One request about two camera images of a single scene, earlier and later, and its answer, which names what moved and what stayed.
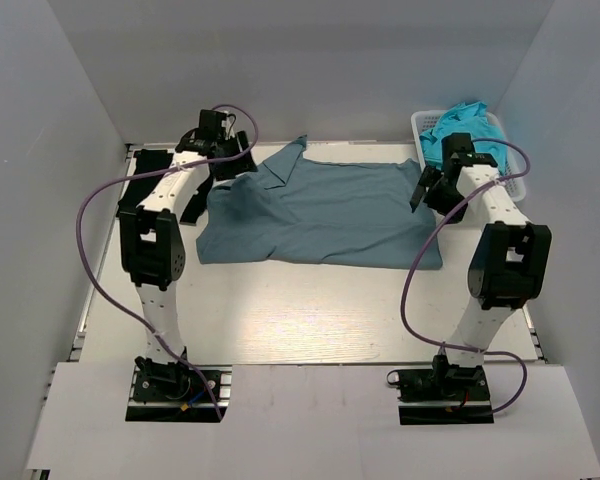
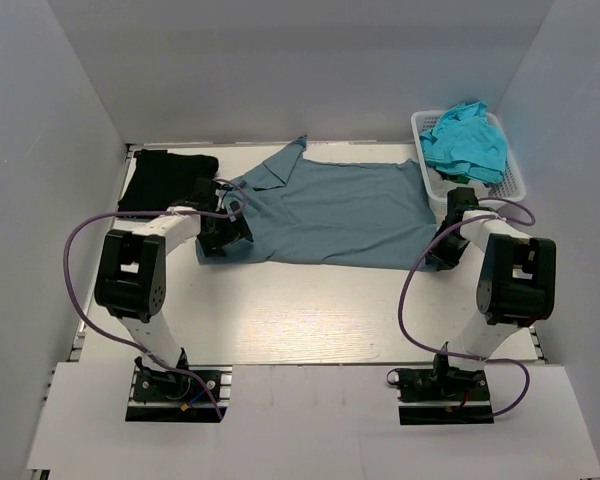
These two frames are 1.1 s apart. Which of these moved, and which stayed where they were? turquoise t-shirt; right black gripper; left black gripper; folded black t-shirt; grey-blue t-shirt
Moved: right black gripper; left black gripper
Stayed: grey-blue t-shirt; folded black t-shirt; turquoise t-shirt
